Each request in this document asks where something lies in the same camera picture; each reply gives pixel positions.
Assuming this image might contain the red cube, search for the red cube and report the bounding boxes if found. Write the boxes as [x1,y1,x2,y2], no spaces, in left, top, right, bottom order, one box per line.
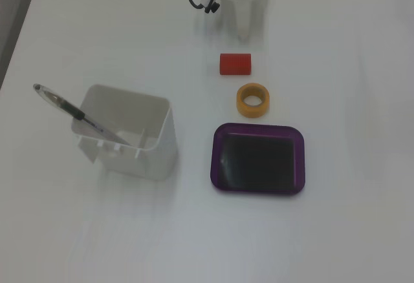
[219,53,252,76]

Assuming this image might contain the yellow masking tape roll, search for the yellow masking tape roll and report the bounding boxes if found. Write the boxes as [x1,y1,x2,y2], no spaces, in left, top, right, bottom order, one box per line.
[236,82,270,119]

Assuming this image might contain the purple metal tray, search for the purple metal tray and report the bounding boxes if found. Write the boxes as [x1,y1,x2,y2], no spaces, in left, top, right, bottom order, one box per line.
[209,122,307,197]

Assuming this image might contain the white plastic container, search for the white plastic container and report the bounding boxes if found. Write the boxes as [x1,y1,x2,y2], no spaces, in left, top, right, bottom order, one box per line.
[71,83,178,181]

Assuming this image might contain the clear black ballpoint pen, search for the clear black ballpoint pen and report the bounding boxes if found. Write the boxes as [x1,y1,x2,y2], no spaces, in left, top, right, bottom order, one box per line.
[32,83,132,147]

